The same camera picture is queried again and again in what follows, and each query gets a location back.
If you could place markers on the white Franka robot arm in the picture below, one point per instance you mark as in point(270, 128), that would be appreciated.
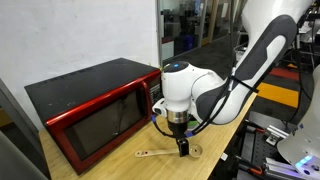
point(256, 56)

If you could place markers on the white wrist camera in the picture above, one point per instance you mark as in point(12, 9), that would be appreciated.
point(159, 107)

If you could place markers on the red and black microwave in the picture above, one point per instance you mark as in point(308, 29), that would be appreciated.
point(93, 100)

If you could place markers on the black optical breadboard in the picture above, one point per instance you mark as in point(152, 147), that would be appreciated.
point(256, 146)

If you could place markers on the wooden spoon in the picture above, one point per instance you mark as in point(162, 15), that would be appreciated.
point(156, 152)

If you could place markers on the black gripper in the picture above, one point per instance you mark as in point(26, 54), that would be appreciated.
point(178, 130)

